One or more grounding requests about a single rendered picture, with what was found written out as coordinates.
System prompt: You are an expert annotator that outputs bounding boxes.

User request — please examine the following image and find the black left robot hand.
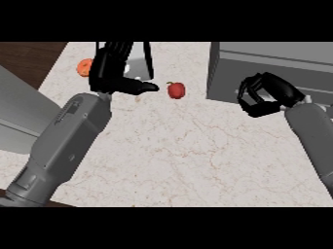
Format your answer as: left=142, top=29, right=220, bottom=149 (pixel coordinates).
left=87, top=41, right=161, bottom=96

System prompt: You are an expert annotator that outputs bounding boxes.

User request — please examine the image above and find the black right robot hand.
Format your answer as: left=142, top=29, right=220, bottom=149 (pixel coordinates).
left=236, top=71, right=307, bottom=119

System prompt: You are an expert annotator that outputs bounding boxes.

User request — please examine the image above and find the red bell pepper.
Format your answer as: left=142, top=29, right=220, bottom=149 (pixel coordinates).
left=166, top=81, right=188, bottom=100

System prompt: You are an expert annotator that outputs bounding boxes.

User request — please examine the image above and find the orange round fruit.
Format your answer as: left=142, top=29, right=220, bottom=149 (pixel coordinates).
left=77, top=57, right=95, bottom=78

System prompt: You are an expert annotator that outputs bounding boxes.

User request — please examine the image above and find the grey drawer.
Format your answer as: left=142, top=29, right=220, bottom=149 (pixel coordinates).
left=0, top=53, right=64, bottom=156

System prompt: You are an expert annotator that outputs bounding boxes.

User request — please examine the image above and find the grey cup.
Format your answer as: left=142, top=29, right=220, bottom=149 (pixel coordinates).
left=123, top=41, right=155, bottom=82

